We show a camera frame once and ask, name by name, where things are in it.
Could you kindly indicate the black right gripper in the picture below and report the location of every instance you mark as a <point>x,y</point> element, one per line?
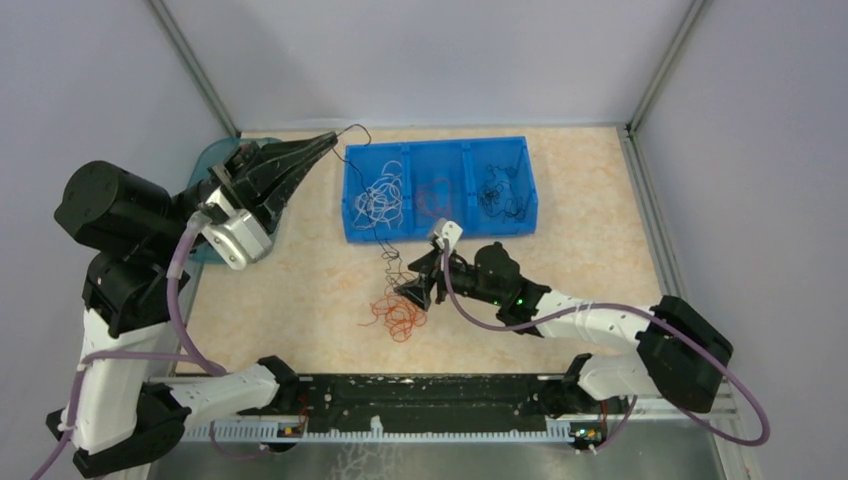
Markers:
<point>433,264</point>

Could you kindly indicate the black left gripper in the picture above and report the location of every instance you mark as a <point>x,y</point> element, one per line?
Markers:
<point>246,173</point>

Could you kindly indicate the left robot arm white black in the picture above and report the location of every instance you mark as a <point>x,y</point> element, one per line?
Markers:
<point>141,383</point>

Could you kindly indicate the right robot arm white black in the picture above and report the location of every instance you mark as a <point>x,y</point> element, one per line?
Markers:
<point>667,349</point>

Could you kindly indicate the teal translucent plastic tray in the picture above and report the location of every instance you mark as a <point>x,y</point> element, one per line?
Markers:
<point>215,153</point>

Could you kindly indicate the blue three-compartment plastic bin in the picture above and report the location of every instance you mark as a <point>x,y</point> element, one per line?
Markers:
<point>395,192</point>

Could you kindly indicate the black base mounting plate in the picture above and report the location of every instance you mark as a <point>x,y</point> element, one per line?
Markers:
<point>450,403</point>

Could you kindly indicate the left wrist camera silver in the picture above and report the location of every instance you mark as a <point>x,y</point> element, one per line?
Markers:
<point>236,235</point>

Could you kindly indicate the white slotted cable duct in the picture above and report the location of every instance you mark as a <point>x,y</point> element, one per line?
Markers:
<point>273,432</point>

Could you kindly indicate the aluminium frame rail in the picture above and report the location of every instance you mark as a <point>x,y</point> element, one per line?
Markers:
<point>731,460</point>

